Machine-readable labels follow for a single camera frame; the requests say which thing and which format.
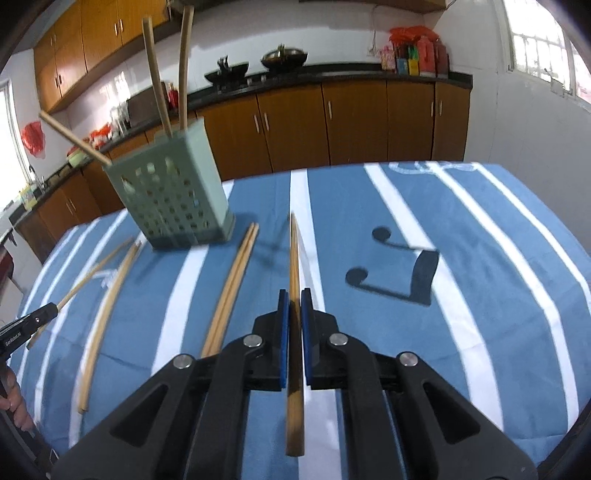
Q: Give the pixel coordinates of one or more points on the blue white striped tablecloth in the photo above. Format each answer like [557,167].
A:
[459,263]

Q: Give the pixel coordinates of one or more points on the red bottle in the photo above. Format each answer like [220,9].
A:
[173,98]

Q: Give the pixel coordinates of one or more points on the window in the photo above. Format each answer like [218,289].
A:
[12,177]
[540,48]

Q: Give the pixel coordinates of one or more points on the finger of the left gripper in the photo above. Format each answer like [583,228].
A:
[39,317]

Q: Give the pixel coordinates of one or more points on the black wok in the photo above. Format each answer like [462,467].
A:
[227,74]

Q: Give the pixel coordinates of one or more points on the green perforated utensil holder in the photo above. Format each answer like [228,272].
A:
[172,190]

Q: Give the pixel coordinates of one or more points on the lidded cooking pot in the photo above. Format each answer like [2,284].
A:
[284,59]

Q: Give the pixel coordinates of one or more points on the red plastic bag hanging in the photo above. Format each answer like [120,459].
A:
[33,139]

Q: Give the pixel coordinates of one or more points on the upper wooden cabinets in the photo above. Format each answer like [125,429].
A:
[92,38]

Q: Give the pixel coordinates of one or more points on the wooden cabinets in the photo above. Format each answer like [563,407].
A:
[83,195]
[92,38]

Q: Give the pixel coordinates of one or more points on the red bag on counter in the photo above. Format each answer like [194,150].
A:
[99,137]

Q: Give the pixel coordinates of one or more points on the black countertop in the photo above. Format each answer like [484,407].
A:
[231,92]

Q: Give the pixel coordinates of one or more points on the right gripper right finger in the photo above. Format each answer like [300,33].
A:
[402,419]

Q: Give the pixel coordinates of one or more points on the wooden chopstick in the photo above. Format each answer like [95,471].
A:
[148,38]
[295,374]
[235,295]
[184,48]
[101,321]
[79,286]
[71,137]
[228,290]

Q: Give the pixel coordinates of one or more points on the yellow detergent bottle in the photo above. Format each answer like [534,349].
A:
[28,196]

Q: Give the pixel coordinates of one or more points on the left hand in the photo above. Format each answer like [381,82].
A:
[13,401]

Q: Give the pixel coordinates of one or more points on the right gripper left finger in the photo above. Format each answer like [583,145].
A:
[188,420]

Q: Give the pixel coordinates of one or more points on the right window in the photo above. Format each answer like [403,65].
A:
[540,48]

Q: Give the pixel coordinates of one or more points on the green bowl red lid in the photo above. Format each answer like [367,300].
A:
[76,156]

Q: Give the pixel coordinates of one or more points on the dark cutting board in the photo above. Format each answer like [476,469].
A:
[142,107]

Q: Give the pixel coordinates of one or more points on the left window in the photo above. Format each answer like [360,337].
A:
[12,177]

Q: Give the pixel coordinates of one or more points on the lower wooden cabinets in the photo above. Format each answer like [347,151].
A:
[83,195]

